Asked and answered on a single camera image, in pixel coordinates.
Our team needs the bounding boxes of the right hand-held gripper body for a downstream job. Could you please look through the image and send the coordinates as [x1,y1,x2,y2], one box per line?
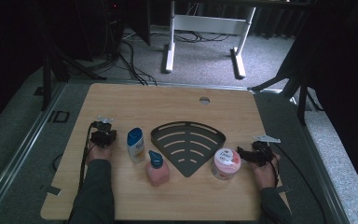
[251,134,282,167]

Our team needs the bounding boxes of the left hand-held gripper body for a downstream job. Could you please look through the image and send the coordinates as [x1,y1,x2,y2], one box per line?
[89,115,118,149]

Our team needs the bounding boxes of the pink jar white lid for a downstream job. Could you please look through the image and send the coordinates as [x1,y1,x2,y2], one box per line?
[212,147,241,181]

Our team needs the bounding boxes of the white shampoo bottle blue cap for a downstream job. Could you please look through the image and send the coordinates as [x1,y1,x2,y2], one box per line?
[126,127,146,164]

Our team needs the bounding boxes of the black corner shelf rack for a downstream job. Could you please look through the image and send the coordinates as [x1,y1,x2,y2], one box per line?
[150,120,227,178]

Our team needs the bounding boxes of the pink pump bottle blue pump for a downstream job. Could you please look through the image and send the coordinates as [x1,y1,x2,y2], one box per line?
[145,149,171,188]

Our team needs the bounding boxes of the person's left hand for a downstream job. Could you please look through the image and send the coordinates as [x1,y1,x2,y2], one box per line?
[87,143,114,164]

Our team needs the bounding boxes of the person's right hand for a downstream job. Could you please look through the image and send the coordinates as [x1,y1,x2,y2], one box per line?
[248,153,282,190]

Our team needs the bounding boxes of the black stand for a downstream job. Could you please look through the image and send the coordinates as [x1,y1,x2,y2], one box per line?
[41,46,106,111]
[248,31,324,125]

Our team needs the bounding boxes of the dark computer tower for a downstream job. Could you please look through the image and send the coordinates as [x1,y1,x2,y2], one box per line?
[101,0,125,57]

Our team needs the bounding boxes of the black rectangular bracket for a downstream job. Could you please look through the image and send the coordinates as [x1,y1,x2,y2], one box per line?
[53,110,70,124]

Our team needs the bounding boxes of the left hand-held gripper cable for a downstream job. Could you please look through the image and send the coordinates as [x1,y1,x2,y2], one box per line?
[64,121,96,224]

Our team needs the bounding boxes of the hand-held gripper cable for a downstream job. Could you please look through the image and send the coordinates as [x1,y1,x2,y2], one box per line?
[268,143,328,224]
[64,121,96,224]

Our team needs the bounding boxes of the right hand-held gripper cable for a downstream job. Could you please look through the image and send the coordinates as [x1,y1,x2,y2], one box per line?
[268,143,328,224]

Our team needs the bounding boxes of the metal floor rail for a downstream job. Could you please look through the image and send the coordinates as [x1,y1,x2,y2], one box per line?
[0,82,66,216]
[288,96,351,224]

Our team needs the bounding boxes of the black floor cables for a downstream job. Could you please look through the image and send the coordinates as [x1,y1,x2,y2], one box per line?
[117,40,158,87]

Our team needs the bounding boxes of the thin cables under desk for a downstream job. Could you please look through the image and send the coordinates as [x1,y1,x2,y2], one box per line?
[173,30,231,43]

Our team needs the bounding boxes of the white desk frame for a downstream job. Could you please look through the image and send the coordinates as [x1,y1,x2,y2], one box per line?
[162,0,257,79]

